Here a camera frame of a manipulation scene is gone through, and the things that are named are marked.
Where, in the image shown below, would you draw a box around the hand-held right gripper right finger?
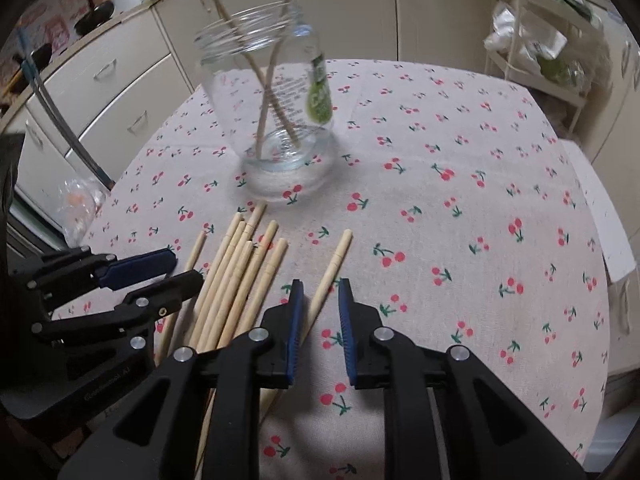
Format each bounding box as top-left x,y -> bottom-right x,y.
338,278 -> 586,480

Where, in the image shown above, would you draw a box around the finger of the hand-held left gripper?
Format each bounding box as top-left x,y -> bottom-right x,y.
31,269 -> 206,346
25,246 -> 178,306

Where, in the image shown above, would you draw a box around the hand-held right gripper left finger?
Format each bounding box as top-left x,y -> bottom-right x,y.
57,280 -> 306,480

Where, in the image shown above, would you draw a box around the light wooden chopstick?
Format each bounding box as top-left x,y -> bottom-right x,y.
257,229 -> 354,418
190,0 -> 303,150
254,0 -> 303,160

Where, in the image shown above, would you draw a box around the bunch of wooden chopsticks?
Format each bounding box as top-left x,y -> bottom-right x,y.
156,202 -> 290,468

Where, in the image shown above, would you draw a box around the clear glass jar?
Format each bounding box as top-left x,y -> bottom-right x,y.
194,2 -> 341,203

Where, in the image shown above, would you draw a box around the clear plastic bag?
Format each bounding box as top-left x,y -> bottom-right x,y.
56,177 -> 110,247

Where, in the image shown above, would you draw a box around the cherry print tablecloth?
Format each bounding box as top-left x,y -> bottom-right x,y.
50,57 -> 621,480

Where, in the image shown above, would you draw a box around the grey metal bar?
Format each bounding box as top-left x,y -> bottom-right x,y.
30,67 -> 117,192

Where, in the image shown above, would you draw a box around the cream drawer cabinet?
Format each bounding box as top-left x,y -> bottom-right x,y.
580,7 -> 640,171
0,7 -> 201,221

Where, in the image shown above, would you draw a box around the black pan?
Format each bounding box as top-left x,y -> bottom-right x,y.
74,2 -> 117,31

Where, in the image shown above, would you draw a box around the cream tall cabinet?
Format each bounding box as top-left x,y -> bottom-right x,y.
150,0 -> 506,93

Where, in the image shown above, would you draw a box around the green leafy vegetables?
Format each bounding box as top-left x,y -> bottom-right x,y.
537,50 -> 588,86

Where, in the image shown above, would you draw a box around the white plastic bag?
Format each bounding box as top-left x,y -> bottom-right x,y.
482,2 -> 566,61

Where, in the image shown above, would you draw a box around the pink printed wall poster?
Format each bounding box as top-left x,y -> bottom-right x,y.
15,0 -> 98,56

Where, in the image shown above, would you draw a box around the white wire rack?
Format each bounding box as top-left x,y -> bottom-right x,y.
482,0 -> 608,131

